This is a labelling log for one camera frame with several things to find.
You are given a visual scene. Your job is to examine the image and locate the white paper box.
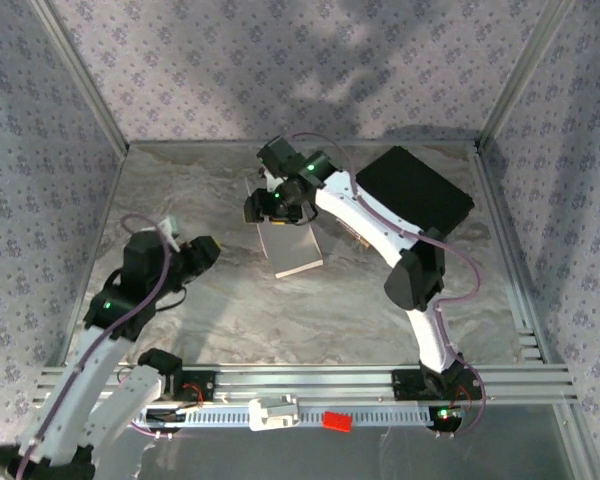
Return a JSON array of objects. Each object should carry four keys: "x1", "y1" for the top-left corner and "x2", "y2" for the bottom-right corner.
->
[{"x1": 244, "y1": 177, "x2": 325, "y2": 280}]

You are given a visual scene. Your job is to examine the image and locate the black case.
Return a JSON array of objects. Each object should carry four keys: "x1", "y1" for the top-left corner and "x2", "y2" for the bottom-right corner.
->
[{"x1": 354, "y1": 145, "x2": 476, "y2": 236}]

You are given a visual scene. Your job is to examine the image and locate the black controller board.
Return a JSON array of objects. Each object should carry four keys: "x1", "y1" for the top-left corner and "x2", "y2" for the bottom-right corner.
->
[
  {"x1": 144, "y1": 407, "x2": 189, "y2": 434},
  {"x1": 429, "y1": 405, "x2": 466, "y2": 432}
]

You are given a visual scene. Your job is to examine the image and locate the red plastic block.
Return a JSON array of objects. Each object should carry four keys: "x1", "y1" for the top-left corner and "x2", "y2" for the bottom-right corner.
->
[{"x1": 322, "y1": 411, "x2": 354, "y2": 434}]

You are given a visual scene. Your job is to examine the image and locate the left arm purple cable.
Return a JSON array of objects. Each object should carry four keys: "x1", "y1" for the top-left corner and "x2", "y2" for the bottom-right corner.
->
[{"x1": 14, "y1": 213, "x2": 191, "y2": 480}]

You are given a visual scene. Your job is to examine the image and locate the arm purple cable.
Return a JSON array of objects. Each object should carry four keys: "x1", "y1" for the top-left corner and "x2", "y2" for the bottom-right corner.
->
[
  {"x1": 289, "y1": 132, "x2": 487, "y2": 441},
  {"x1": 14, "y1": 213, "x2": 191, "y2": 480}
]

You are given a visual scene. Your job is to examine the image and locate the aluminium side rail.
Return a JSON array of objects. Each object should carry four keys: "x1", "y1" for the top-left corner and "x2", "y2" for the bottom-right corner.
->
[
  {"x1": 44, "y1": 143, "x2": 131, "y2": 366},
  {"x1": 472, "y1": 142, "x2": 566, "y2": 366}
]

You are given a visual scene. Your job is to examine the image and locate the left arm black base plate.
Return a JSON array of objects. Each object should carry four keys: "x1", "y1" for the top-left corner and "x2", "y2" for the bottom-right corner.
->
[{"x1": 159, "y1": 370, "x2": 216, "y2": 403}]

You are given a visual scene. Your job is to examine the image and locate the long aluminium frame rail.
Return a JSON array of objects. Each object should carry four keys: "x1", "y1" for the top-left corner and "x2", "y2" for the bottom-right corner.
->
[{"x1": 34, "y1": 364, "x2": 579, "y2": 404}]

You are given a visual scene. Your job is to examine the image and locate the white slotted cable duct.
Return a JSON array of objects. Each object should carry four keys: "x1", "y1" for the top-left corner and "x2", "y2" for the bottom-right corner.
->
[{"x1": 129, "y1": 405, "x2": 439, "y2": 429}]

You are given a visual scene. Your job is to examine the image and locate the white plastic bracket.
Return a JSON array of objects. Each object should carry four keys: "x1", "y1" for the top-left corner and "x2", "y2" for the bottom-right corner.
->
[{"x1": 248, "y1": 394, "x2": 300, "y2": 432}]

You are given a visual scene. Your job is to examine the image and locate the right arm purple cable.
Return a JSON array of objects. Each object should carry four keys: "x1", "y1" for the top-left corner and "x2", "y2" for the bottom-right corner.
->
[{"x1": 289, "y1": 132, "x2": 487, "y2": 441}]

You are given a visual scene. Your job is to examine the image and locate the aluminium frame post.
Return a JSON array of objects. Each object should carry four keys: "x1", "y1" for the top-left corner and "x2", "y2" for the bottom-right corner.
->
[
  {"x1": 477, "y1": 0, "x2": 576, "y2": 151},
  {"x1": 32, "y1": 0, "x2": 130, "y2": 151}
]

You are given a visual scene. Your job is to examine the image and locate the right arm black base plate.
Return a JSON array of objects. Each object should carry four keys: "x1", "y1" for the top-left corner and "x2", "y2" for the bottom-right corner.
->
[{"x1": 392, "y1": 368, "x2": 483, "y2": 401}]

